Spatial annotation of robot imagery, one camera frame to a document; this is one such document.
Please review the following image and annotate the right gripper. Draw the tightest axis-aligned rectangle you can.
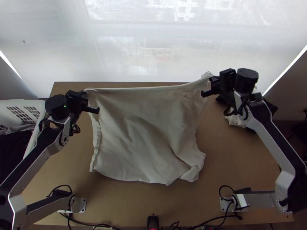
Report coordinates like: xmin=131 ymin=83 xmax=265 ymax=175
xmin=200 ymin=75 xmax=237 ymax=103

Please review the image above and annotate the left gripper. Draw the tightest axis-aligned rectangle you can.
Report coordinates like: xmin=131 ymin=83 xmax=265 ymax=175
xmin=66 ymin=89 xmax=100 ymax=115

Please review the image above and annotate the white t-shirt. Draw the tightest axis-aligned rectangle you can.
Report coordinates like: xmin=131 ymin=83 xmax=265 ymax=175
xmin=84 ymin=71 xmax=215 ymax=186

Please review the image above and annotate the white garment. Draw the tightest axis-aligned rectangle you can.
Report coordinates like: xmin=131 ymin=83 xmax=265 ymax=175
xmin=223 ymin=112 xmax=248 ymax=128

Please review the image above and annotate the white laundry basket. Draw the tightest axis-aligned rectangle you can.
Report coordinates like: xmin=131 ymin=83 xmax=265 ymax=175
xmin=0 ymin=99 xmax=48 ymax=154

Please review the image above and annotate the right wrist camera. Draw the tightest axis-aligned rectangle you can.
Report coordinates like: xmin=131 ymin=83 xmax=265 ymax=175
xmin=220 ymin=68 xmax=237 ymax=81

